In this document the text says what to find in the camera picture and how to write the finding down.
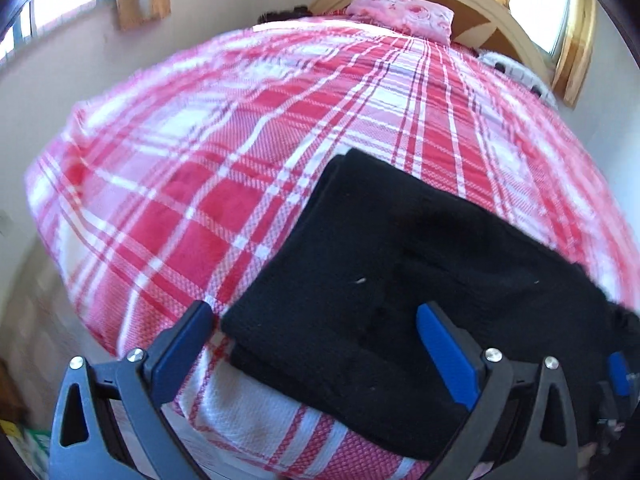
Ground black pants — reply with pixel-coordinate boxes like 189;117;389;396
220;147;640;461

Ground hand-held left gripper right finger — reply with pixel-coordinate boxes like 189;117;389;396
416;302;581;480

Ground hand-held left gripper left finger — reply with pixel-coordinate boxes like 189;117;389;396
48;300;216;480

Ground window behind headboard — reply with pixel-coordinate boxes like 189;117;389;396
505;0;576;61

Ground side wall window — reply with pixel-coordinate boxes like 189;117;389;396
0;0;118;63

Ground white pillow with black dots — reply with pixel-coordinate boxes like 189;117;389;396
475;50;558;108

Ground red white plaid blanket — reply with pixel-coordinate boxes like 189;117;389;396
22;7;626;480

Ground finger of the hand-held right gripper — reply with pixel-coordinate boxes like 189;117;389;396
597;351;640;428

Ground pink floral pillow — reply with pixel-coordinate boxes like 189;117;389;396
345;0;455;43

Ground dark cloth beside bed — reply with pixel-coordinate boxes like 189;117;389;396
256;5;313;25

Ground cream wooden bed headboard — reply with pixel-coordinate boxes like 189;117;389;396
309;0;548;81

